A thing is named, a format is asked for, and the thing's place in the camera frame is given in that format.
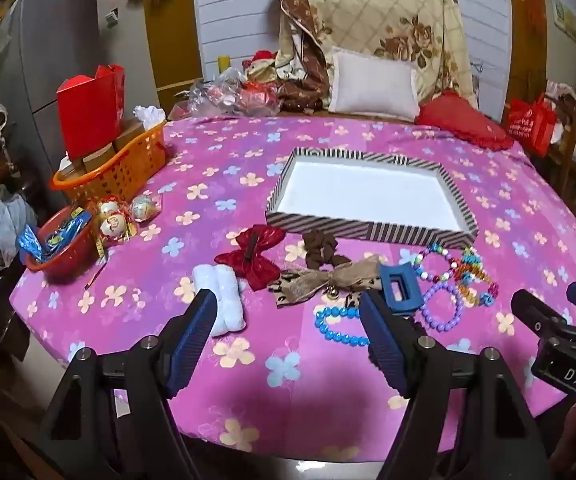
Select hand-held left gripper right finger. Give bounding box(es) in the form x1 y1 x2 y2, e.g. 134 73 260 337
359 289 553 480

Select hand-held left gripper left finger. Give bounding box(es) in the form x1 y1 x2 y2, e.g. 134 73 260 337
33 289 217 480

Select purple bead bracelet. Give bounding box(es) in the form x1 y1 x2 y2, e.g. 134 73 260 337
420 280 463 333

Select white fluffy hair bow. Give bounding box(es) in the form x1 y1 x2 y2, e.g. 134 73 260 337
191 263 247 336

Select blue hair claw clip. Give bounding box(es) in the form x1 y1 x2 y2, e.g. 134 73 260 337
379 260 426 318

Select multicolour bead bracelet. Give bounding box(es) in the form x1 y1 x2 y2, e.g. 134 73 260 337
414 242 456 283

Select red bow hair clip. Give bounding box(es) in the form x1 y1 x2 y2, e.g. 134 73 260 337
214 225 287 292

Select striped cardboard box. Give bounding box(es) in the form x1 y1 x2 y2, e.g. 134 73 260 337
265 147 478 250

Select pink floral bed sheet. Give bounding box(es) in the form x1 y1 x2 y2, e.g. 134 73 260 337
9 115 576 463

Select leopard print bow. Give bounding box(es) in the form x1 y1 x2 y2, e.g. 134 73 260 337
267 255 383 310

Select brown scrunchie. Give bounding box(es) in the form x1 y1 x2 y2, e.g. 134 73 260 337
302 229 351 268

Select red pencil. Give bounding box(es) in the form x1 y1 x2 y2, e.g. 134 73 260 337
85 262 107 291

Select red plastic bowl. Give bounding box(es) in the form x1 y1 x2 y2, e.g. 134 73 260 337
25 205 96 281

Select blue snack packet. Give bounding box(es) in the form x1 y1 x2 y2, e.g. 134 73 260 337
15 225 45 264
43 210 94 252

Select red shopping bag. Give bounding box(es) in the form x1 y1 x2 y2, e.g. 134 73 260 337
505 94 558 157

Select orange plastic basket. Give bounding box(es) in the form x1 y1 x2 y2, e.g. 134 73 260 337
52 119 167 203

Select red frilled cushion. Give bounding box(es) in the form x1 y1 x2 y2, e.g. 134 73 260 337
415 91 516 152

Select brown cardboard box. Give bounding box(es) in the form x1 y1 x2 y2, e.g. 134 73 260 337
82 142 116 173
58 157 86 179
115 119 146 150

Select grey plastic bag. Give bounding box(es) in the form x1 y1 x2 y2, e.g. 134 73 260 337
0 185 37 257

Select white tissue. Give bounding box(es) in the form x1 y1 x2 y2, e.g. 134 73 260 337
134 105 167 127

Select clear plastic bags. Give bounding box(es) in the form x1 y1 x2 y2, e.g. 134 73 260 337
175 67 249 118

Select red foil packaging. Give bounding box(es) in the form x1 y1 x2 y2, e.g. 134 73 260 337
238 82 281 116

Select red gift box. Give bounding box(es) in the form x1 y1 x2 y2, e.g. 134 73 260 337
57 64 126 161

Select white pillow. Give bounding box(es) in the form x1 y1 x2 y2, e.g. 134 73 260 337
328 46 420 122

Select santa plush toy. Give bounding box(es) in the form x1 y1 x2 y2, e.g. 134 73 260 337
243 50 279 83

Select brown patterned quilt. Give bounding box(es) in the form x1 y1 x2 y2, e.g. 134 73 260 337
258 0 331 112

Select grey refrigerator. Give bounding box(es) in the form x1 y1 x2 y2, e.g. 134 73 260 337
0 0 161 201

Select cream floral quilt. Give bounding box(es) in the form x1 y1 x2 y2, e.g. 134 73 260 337
278 0 478 111

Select blue bead bracelet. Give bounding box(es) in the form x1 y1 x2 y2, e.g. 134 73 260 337
314 305 371 347

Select rainbow bead bracelet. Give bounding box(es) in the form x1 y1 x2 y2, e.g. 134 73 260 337
450 246 499 308

